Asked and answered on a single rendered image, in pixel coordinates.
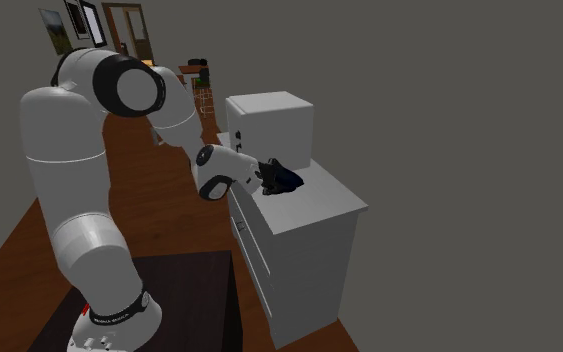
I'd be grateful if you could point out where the white chest of drawers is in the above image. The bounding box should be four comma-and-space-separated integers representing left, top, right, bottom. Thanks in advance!
215, 131, 369, 350

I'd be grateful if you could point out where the dark blue bowl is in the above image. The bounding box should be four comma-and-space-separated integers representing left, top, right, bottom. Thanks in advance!
274, 164, 305, 195

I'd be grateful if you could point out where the landscape wall picture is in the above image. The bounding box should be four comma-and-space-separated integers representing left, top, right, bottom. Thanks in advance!
38, 8, 74, 56

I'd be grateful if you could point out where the black framed wall picture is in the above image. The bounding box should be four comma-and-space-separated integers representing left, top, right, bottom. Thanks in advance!
63, 0, 91, 41

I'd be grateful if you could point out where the white box appliance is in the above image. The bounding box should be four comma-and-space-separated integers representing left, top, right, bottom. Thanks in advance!
225, 90, 315, 170

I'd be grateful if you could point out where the white picture in black frame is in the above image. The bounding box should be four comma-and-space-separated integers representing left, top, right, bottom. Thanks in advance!
79, 0, 109, 48

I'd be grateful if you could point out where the brown wooden door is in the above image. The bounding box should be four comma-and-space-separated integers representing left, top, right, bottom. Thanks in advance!
100, 2, 155, 66

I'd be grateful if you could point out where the dark robot stand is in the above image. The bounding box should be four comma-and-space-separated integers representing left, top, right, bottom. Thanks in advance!
26, 250, 244, 352

